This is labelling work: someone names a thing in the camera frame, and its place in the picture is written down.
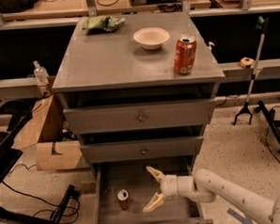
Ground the green chip bag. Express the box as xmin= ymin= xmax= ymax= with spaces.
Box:
xmin=81 ymin=15 xmax=126 ymax=33

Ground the white paper bowl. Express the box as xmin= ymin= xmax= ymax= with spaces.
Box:
xmin=133 ymin=27 xmax=170 ymax=50

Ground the clear sanitizer bottle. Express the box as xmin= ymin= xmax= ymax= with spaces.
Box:
xmin=33 ymin=61 xmax=49 ymax=84

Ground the small white pump bottle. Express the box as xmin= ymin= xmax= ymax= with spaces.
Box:
xmin=208 ymin=41 xmax=214 ymax=52

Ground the grey open bottom drawer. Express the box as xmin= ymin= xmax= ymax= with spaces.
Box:
xmin=94 ymin=156 xmax=212 ymax=224

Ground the grey middle drawer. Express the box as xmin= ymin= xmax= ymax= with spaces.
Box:
xmin=81 ymin=136 xmax=204 ymax=163

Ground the cardboard box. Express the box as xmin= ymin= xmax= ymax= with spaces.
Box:
xmin=14 ymin=96 xmax=88 ymax=171

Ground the black stand leg left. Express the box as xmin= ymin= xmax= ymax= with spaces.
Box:
xmin=0 ymin=184 xmax=79 ymax=224

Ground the grey drawer cabinet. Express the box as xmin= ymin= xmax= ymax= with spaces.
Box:
xmin=48 ymin=8 xmax=233 ymax=224

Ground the black chair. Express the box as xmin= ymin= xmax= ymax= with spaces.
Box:
xmin=0 ymin=99 xmax=32 ymax=183

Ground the black floor cable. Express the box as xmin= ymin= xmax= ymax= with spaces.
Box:
xmin=0 ymin=160 xmax=82 ymax=224

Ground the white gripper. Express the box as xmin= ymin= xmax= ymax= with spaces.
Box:
xmin=143 ymin=166 xmax=195 ymax=213

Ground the black stand leg right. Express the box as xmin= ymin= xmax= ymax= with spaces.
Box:
xmin=255 ymin=101 xmax=280 ymax=153

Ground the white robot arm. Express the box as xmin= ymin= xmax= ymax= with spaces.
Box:
xmin=143 ymin=166 xmax=280 ymax=224

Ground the reacher grabber tool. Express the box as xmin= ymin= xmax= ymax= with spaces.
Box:
xmin=233 ymin=16 xmax=269 ymax=125

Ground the black stand leg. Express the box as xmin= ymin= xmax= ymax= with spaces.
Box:
xmin=255 ymin=101 xmax=280 ymax=153
xmin=0 ymin=184 xmax=79 ymax=224

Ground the grey top drawer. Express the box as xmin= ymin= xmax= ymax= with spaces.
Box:
xmin=64 ymin=99 xmax=215 ymax=135

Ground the red-orange soda can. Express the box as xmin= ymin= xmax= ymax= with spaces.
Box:
xmin=174 ymin=34 xmax=197 ymax=75

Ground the small orange can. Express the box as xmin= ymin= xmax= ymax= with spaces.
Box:
xmin=117 ymin=189 xmax=130 ymax=210

